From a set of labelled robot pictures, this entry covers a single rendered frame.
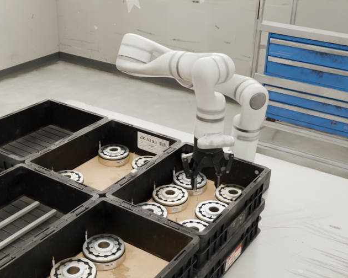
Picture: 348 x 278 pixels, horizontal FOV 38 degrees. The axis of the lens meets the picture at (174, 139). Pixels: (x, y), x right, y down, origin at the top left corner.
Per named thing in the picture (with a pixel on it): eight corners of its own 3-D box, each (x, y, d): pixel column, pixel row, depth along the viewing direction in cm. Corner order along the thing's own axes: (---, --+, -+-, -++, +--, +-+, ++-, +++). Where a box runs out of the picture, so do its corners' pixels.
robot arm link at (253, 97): (273, 86, 156) (264, 134, 165) (259, 75, 164) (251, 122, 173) (247, 89, 153) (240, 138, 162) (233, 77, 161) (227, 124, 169)
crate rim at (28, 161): (111, 123, 175) (110, 117, 174) (183, 146, 161) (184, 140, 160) (22, 169, 145) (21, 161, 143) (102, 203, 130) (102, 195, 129)
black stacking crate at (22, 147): (51, 127, 193) (48, 99, 188) (110, 148, 179) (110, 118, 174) (-38, 167, 163) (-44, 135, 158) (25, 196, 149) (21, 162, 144)
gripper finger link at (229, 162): (231, 153, 128) (222, 173, 130) (237, 155, 129) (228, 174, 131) (227, 148, 131) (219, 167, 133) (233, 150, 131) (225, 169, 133)
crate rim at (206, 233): (184, 146, 161) (184, 140, 160) (270, 175, 146) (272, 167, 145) (102, 203, 130) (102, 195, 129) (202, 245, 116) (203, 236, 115)
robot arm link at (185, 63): (239, 53, 118) (198, 48, 128) (212, 59, 113) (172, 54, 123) (240, 82, 120) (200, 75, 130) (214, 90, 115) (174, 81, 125)
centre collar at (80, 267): (70, 262, 116) (70, 260, 116) (88, 268, 114) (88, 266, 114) (57, 274, 112) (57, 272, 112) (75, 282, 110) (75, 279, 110)
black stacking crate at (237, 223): (183, 173, 165) (184, 142, 160) (266, 203, 151) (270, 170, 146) (104, 233, 135) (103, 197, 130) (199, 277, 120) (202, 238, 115)
